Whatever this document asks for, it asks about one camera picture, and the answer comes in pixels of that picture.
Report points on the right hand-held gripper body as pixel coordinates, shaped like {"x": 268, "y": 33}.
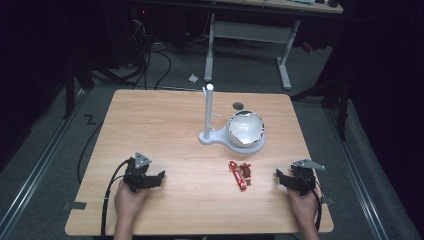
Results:
{"x": 303, "y": 178}

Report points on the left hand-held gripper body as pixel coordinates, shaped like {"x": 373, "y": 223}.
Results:
{"x": 136, "y": 173}

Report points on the person's right hand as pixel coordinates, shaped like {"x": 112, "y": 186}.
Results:
{"x": 301, "y": 205}

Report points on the person's left hand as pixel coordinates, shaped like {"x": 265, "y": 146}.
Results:
{"x": 128, "y": 200}

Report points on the small brown wrapper scrap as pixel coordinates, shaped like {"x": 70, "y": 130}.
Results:
{"x": 248, "y": 182}

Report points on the brown chocolate piece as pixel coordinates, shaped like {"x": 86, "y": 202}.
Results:
{"x": 246, "y": 170}

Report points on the red candy bar wrapper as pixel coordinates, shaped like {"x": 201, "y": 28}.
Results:
{"x": 238, "y": 176}

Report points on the shiny silver bowl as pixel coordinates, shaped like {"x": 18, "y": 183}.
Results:
{"x": 246, "y": 128}

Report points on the grey tape strip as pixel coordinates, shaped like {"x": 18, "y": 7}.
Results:
{"x": 76, "y": 205}

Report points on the white stand with pole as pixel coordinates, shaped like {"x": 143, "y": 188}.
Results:
{"x": 209, "y": 113}

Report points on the black metal stand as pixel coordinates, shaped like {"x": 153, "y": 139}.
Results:
{"x": 70, "y": 90}
{"x": 343, "y": 110}

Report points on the dark round table grommet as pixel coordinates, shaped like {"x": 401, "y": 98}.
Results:
{"x": 238, "y": 106}

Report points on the crumpled white paper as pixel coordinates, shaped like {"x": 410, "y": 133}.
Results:
{"x": 193, "y": 78}

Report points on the small red object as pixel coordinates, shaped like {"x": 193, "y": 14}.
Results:
{"x": 307, "y": 47}

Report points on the dark computer tower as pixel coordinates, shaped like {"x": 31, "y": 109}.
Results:
{"x": 128, "y": 36}

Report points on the white-legged desk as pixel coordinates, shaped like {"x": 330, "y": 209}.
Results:
{"x": 246, "y": 31}

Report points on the metal floor rail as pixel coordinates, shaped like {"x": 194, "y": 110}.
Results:
{"x": 43, "y": 156}
{"x": 356, "y": 170}

